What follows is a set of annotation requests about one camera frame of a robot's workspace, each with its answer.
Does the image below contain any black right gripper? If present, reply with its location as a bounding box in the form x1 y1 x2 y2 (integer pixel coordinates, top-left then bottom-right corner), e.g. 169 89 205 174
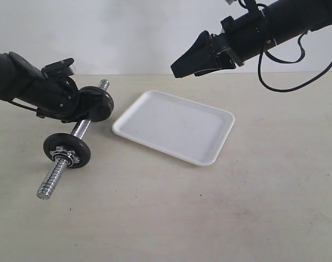
170 10 275 78

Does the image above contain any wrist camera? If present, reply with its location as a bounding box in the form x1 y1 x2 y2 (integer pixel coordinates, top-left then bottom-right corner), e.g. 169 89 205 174
225 0 258 11
41 58 76 78

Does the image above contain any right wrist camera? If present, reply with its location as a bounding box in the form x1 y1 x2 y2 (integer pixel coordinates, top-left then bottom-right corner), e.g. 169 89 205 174
225 0 258 11

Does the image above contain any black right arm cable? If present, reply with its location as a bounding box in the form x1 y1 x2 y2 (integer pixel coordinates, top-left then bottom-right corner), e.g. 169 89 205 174
257 32 332 92

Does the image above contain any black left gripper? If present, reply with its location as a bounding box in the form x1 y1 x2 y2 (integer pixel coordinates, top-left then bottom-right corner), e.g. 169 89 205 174
32 75 105 123

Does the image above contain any white plastic tray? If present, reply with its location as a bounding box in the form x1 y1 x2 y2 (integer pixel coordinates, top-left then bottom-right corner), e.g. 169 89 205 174
111 90 235 166

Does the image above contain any chrome threaded dumbbell bar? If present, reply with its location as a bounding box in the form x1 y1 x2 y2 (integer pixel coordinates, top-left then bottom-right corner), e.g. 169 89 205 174
36 79 111 201

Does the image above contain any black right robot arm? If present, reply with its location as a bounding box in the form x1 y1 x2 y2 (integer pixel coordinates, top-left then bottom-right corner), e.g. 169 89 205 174
170 1 332 78

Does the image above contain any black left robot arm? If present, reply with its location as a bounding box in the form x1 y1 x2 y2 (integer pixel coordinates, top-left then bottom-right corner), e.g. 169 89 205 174
0 51 109 123

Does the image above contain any chrome star collar nut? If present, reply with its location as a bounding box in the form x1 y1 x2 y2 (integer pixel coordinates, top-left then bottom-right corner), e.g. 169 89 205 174
50 146 80 167

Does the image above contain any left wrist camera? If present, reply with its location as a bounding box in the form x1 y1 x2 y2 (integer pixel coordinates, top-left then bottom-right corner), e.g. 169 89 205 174
41 58 76 78

